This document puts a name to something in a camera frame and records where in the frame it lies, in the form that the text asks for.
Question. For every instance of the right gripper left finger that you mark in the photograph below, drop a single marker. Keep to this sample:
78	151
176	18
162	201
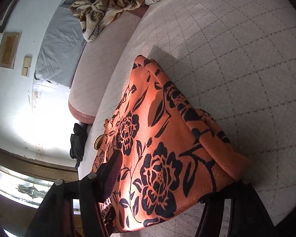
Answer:
55	216

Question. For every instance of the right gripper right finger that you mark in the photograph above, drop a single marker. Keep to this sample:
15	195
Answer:
248	215

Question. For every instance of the orange black floral garment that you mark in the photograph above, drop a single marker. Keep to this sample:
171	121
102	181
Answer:
173	155

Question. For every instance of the stained glass wooden door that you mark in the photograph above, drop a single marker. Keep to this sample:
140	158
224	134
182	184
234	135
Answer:
23	185

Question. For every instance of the black cloth pile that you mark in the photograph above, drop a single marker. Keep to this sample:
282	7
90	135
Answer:
78	140

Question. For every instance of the grey blue cushion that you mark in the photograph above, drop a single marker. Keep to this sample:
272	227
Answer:
61	47

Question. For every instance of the pink quilted bolster pillow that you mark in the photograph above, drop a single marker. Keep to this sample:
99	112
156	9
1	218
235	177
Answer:
97	64

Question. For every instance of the brown floral blanket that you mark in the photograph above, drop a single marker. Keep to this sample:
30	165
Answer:
95	15

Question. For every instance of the beige wall switch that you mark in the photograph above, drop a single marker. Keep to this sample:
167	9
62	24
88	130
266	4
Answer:
26	65

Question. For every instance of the wooden wall panel box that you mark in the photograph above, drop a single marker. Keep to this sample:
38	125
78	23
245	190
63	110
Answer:
8	49

